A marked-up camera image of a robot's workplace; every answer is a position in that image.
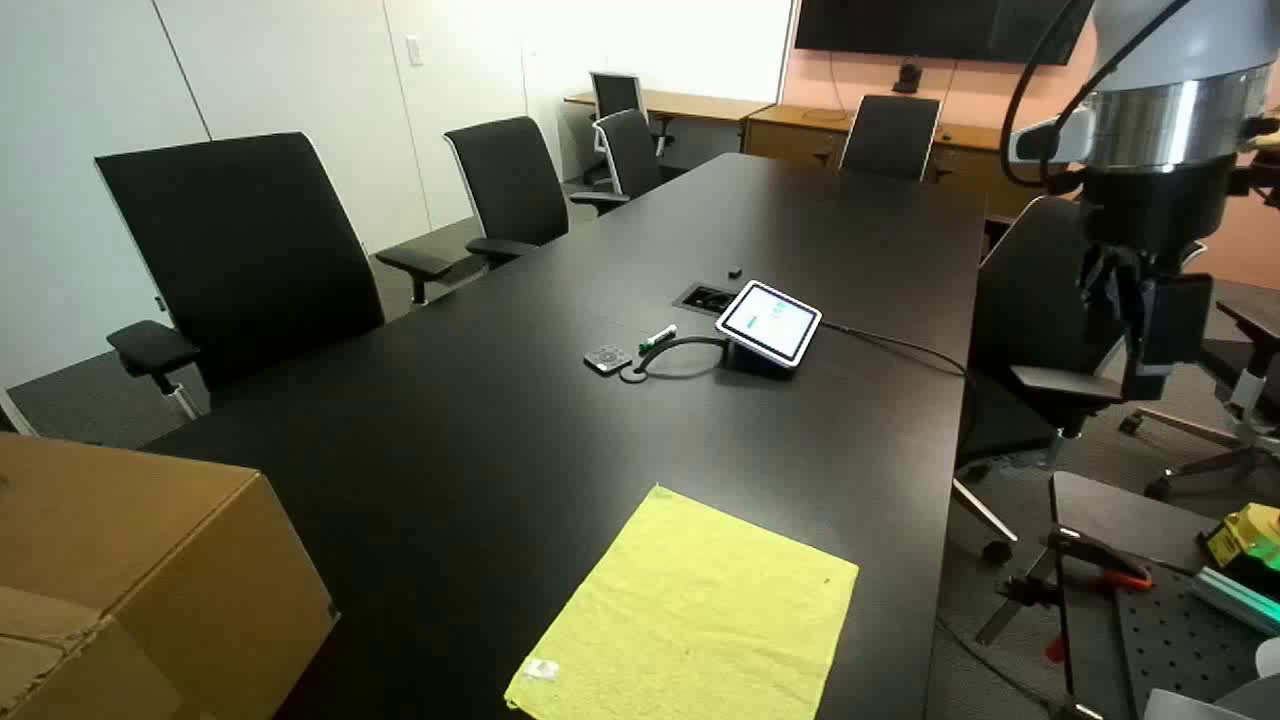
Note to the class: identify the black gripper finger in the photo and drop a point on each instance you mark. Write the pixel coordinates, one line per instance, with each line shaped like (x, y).
(1110, 315)
(1183, 334)

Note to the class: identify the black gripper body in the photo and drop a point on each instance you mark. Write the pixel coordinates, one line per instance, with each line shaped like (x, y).
(1147, 220)

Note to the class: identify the yellow cloth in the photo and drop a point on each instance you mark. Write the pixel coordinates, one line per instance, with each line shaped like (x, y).
(692, 613)

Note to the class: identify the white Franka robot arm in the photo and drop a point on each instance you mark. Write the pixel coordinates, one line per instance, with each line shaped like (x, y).
(1183, 80)

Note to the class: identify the black chair with silver legs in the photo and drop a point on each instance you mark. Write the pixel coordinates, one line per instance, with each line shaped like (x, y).
(1026, 320)

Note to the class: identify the yellow-green small box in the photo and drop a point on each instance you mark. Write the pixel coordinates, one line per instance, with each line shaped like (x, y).
(1247, 536)

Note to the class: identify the teal flat item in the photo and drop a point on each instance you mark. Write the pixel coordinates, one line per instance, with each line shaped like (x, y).
(1234, 598)

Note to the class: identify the black webcam under television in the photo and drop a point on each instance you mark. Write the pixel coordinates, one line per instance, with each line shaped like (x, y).
(910, 78)

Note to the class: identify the white-framed tablet on stand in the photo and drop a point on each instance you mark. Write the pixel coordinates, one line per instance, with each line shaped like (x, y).
(771, 320)

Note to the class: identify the wooden sideboard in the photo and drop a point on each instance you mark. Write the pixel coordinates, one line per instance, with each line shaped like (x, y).
(802, 139)

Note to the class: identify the small black adapter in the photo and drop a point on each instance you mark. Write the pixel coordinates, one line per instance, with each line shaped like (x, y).
(658, 338)

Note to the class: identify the wooden side desk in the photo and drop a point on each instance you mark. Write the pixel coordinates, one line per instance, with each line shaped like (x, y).
(692, 105)

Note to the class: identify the large black office chair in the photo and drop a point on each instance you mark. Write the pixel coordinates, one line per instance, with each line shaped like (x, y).
(245, 253)

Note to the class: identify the brown cardboard box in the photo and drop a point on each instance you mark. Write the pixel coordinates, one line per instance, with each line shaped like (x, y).
(124, 575)

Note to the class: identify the black wall television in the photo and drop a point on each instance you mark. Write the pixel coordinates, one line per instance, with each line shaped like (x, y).
(932, 24)

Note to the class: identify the white wall switch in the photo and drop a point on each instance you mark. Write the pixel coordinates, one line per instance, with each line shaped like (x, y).
(412, 55)

